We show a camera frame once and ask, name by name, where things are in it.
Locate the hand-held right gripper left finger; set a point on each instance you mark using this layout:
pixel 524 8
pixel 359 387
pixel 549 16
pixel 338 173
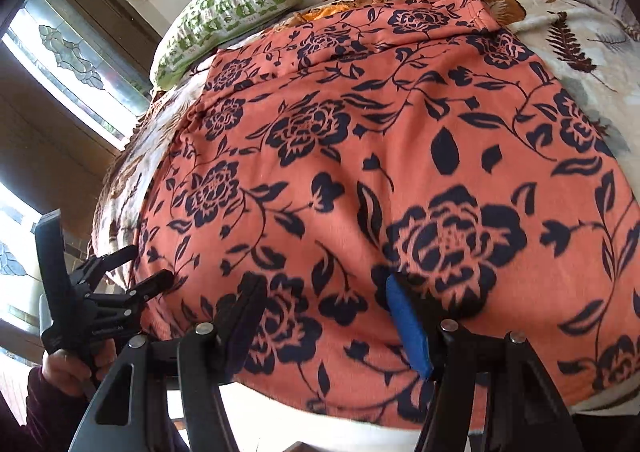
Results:
pixel 241 328

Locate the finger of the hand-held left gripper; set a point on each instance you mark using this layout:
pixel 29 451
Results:
pixel 112 259
pixel 150 284

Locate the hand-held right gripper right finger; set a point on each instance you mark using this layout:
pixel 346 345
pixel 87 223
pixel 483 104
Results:
pixel 407 327

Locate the etched glass window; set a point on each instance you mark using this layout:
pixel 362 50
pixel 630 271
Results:
pixel 15 252
pixel 75 56

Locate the green patterned pillow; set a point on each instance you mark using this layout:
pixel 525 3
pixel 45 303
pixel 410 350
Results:
pixel 225 16

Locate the leaf print blanket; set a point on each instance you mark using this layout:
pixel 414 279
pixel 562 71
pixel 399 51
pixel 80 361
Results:
pixel 575 31

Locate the person's left hand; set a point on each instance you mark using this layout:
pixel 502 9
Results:
pixel 62 369

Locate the orange floral garment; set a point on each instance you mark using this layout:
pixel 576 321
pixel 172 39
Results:
pixel 390 156

